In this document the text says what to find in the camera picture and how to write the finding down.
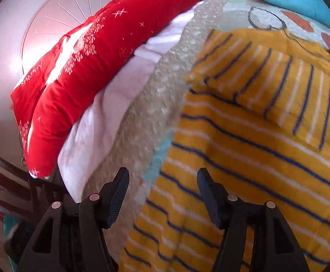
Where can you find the red patterned quilt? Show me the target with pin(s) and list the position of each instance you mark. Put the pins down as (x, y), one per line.
(97, 62)

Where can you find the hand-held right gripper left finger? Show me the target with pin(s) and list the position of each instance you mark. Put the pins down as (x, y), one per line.
(119, 195)

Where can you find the dark wooden chair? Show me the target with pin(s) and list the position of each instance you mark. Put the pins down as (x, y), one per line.
(15, 192)

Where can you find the white bed sheet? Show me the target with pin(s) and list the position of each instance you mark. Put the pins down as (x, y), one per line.
(97, 124)

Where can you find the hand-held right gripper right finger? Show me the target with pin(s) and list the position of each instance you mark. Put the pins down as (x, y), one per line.
(207, 195)

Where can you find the round ceiling lamp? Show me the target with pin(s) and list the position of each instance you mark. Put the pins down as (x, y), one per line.
(66, 17)

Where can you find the printed grey blanket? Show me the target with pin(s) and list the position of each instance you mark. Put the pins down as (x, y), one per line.
(150, 113)

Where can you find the yellow striped shirt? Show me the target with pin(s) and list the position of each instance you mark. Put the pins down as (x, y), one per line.
(252, 153)

